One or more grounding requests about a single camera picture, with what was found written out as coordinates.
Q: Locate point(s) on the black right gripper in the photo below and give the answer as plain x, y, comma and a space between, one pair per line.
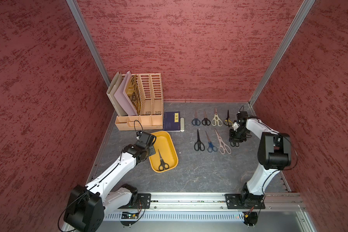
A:
233, 137

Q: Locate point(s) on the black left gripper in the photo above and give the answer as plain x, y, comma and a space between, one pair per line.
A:
152, 151

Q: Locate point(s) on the small black scissors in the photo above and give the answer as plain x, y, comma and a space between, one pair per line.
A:
234, 144

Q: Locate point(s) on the yellow black handled scissors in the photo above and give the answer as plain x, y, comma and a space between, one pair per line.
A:
228, 121

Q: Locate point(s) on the pink handled scissors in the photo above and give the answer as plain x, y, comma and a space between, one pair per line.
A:
223, 147

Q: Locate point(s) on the yellow storage tray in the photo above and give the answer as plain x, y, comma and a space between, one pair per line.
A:
168, 152

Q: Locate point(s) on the cream handled kitchen scissors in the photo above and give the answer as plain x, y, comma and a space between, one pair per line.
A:
216, 121

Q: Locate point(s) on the black red handled scissors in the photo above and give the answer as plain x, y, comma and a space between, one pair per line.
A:
206, 121

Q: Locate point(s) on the all black scissors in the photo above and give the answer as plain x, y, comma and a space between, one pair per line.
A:
199, 145

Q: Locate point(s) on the dark blue handled scissors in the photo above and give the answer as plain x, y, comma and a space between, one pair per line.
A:
196, 121

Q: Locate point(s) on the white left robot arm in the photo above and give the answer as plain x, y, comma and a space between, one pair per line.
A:
87, 205

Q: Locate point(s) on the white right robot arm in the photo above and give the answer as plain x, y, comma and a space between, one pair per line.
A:
274, 155

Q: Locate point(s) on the dark blue book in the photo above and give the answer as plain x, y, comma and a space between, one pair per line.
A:
171, 121

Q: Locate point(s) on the grey-green folder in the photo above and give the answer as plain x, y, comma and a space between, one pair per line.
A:
112, 94

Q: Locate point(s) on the pale green stapler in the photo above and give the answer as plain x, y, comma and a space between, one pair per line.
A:
182, 124

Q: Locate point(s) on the beige desk organizer file rack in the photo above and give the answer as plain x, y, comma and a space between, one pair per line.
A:
151, 115

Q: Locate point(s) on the yellow patterned book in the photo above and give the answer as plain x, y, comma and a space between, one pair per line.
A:
133, 94

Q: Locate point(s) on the lilac folder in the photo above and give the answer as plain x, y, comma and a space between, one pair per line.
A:
123, 99

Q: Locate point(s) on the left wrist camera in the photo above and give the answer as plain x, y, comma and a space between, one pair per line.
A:
145, 140

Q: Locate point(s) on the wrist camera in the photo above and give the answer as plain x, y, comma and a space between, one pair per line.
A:
145, 140
242, 118

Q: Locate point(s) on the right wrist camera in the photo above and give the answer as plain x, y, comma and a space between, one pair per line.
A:
242, 118

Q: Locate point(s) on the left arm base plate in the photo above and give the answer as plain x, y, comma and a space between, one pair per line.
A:
140, 200

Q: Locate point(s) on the aluminium mounting rail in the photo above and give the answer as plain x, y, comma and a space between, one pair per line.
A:
207, 207

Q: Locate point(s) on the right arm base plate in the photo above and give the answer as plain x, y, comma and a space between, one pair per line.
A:
244, 202

